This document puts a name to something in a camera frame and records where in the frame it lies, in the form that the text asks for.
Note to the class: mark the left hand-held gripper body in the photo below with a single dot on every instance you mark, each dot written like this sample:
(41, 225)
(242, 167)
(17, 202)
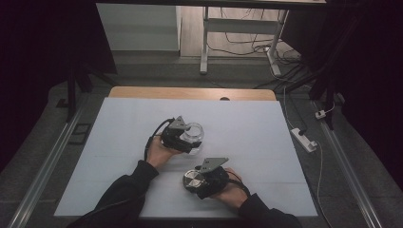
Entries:
(172, 136)

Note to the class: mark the white desk frame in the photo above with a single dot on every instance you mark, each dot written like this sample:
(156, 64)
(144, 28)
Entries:
(240, 26)

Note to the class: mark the white foam board mat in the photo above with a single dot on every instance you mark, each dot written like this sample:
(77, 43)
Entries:
(253, 133)

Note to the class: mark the small white adapter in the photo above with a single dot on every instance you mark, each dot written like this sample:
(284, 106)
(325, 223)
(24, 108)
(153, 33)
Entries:
(320, 114)

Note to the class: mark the round silver metal lid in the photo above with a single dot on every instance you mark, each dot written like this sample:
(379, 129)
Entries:
(193, 180)

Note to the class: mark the black curtain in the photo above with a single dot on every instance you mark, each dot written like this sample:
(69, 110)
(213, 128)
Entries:
(374, 79)
(38, 63)

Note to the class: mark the person's right hand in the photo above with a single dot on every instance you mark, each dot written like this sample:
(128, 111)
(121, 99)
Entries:
(233, 194)

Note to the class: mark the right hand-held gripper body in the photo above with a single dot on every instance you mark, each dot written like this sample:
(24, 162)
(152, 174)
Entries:
(215, 182)

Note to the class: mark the metal floor rail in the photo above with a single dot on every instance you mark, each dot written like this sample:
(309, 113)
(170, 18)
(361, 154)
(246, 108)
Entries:
(44, 171)
(348, 171)

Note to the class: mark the white power strip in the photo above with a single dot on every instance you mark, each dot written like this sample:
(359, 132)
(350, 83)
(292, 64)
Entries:
(303, 140)

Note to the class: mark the wooden table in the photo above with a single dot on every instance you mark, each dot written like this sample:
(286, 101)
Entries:
(190, 93)

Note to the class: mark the clear glass jar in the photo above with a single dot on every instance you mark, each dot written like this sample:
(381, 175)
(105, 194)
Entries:
(195, 136)

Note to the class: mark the black metal stand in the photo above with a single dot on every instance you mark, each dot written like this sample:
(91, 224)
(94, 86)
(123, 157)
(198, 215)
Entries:
(328, 95)
(72, 95)

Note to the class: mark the person's left hand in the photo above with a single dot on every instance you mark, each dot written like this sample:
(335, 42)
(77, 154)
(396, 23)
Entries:
(160, 153)

